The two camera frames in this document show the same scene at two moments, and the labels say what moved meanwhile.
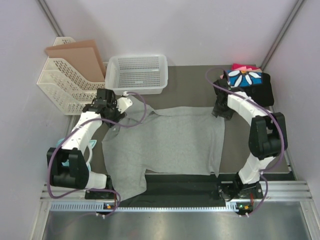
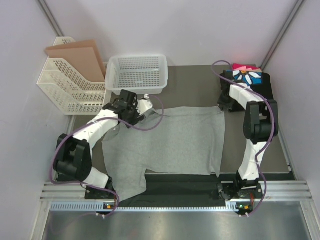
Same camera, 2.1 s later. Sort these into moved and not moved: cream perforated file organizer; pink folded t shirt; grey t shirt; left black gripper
Moved: left black gripper
Not moved: grey t shirt; pink folded t shirt; cream perforated file organizer
